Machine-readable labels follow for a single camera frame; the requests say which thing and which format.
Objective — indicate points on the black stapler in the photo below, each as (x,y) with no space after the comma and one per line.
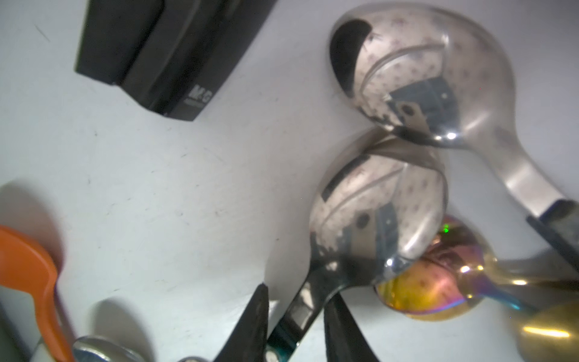
(170,56)

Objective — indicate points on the iridescent rainbow spoon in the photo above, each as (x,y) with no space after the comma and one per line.
(458,271)

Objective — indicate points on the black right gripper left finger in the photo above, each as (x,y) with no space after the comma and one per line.
(247,341)

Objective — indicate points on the gold spoon green handle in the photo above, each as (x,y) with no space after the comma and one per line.
(551,335)

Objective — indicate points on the small silver spoon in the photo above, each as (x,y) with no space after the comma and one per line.
(99,349)

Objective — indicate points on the silver spoon pink handle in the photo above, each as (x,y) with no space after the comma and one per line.
(436,78)

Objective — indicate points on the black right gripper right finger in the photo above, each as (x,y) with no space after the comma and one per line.
(344,340)

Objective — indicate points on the orange plastic spoon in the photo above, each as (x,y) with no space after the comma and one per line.
(27,267)

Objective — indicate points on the silver spoon teal handle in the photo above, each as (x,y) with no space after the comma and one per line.
(375,212)

